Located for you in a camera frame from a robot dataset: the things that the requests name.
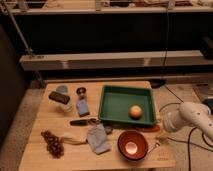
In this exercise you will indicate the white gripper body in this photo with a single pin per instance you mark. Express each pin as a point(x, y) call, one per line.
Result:
point(171, 122)

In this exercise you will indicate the red chili pepper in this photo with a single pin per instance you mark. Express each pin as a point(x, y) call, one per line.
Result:
point(155, 128)

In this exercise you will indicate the green plastic tray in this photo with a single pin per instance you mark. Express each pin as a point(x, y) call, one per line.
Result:
point(116, 101)

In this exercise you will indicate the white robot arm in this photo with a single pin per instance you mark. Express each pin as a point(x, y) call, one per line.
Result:
point(188, 114)

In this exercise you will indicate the small metal cup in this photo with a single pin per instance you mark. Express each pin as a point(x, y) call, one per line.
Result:
point(81, 92)

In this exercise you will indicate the metal fork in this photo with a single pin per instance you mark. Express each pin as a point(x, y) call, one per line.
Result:
point(157, 144)

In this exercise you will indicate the orange round fruit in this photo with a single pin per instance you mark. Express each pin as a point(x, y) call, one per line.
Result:
point(135, 112)

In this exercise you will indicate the red brown bowl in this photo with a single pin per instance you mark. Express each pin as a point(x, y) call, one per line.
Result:
point(132, 145)

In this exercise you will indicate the blue folded cloth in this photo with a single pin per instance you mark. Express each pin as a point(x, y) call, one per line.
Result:
point(97, 139)

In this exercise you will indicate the blue sponge block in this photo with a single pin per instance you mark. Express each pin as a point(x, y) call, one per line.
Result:
point(82, 107)

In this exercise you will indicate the yellow banana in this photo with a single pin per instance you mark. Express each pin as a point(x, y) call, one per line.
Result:
point(72, 140)

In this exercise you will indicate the bunch of dark grapes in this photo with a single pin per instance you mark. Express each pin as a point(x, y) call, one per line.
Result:
point(54, 144)

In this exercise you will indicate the metal shelf rail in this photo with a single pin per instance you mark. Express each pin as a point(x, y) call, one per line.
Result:
point(113, 60)

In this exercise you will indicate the black handled knife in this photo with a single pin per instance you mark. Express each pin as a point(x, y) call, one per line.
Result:
point(84, 122)

